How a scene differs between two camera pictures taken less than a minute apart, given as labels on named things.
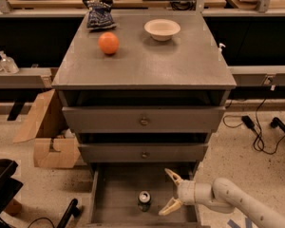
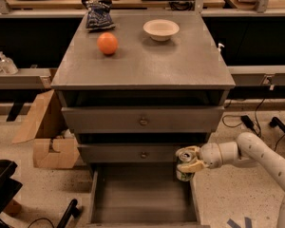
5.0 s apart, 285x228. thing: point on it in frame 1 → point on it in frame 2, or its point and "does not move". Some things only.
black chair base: x=276 y=122 does not move
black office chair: x=3 y=187 does not move
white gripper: x=186 y=192 → x=209 y=155
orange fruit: x=108 y=43 does not move
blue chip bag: x=99 y=16 does not move
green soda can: x=144 y=199 → x=184 y=175
